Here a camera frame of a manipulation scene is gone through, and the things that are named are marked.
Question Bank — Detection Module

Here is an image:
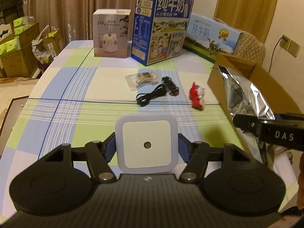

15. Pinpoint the silver foil bag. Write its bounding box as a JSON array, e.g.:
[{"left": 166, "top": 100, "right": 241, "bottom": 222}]
[{"left": 218, "top": 66, "right": 276, "bottom": 170}]

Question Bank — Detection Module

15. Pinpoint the white square night light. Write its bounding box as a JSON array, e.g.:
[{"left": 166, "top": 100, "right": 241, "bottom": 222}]
[{"left": 115, "top": 113, "right": 179, "bottom": 174}]

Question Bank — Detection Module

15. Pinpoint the red Doraemon figurine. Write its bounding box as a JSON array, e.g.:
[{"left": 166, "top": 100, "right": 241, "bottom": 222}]
[{"left": 189, "top": 82, "right": 205, "bottom": 110}]

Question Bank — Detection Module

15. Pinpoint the large brown cardboard box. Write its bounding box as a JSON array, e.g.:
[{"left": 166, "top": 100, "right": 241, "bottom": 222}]
[{"left": 208, "top": 54, "right": 302, "bottom": 153}]

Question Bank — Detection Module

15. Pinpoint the plaid bed sheet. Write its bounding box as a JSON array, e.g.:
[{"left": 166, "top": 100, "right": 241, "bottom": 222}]
[{"left": 0, "top": 40, "right": 299, "bottom": 223}]

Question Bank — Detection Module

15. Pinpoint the black toy car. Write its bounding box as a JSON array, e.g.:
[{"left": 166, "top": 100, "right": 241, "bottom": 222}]
[{"left": 162, "top": 76, "right": 179, "bottom": 96}]

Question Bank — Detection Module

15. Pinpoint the quilted beige chair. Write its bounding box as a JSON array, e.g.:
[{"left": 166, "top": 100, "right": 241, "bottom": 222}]
[{"left": 233, "top": 31, "right": 266, "bottom": 65}]

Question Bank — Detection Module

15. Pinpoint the cotton swab packet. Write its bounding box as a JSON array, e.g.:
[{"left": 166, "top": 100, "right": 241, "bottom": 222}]
[{"left": 125, "top": 72, "right": 158, "bottom": 91}]

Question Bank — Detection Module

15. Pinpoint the light blue milk box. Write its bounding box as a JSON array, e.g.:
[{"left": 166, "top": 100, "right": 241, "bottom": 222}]
[{"left": 183, "top": 13, "right": 241, "bottom": 62}]

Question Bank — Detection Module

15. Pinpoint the wooden door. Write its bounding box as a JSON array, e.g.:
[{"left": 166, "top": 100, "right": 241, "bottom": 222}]
[{"left": 214, "top": 0, "right": 277, "bottom": 43}]

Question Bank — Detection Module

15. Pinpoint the white plastic bag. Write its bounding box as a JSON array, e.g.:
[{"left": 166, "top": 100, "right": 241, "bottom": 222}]
[{"left": 31, "top": 25, "right": 54, "bottom": 64}]

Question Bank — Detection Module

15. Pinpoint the tissue cardboard box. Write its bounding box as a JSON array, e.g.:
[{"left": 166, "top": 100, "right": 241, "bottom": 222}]
[{"left": 1, "top": 16, "right": 40, "bottom": 78}]

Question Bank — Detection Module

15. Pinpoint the white humidifier box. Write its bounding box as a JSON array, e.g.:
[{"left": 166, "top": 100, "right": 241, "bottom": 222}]
[{"left": 93, "top": 9, "right": 131, "bottom": 58}]

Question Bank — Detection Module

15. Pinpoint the blue milk carton box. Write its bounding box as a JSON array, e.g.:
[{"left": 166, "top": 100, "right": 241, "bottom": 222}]
[{"left": 131, "top": 0, "right": 194, "bottom": 66}]

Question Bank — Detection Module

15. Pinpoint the black cable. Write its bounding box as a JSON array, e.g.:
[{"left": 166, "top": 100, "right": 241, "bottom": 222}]
[{"left": 135, "top": 82, "right": 171, "bottom": 107}]

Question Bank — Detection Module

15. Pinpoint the wall power socket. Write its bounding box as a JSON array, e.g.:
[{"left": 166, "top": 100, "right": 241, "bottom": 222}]
[{"left": 280, "top": 35, "right": 301, "bottom": 58}]

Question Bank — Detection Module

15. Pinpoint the wooden picture frame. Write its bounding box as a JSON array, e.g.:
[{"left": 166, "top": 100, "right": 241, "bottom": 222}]
[{"left": 0, "top": 96, "right": 29, "bottom": 148}]

